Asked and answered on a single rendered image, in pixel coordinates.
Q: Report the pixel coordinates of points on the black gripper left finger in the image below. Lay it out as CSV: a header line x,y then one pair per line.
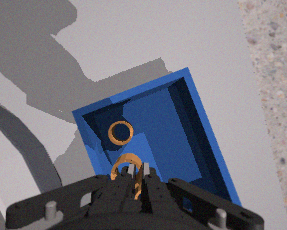
x,y
43,211

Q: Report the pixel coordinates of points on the grey round turntable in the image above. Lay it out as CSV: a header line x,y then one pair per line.
x,y
26,169

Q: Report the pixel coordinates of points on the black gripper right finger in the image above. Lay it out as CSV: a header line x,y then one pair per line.
x,y
214,212

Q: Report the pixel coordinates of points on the blue open crate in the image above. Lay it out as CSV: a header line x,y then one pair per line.
x,y
171,132

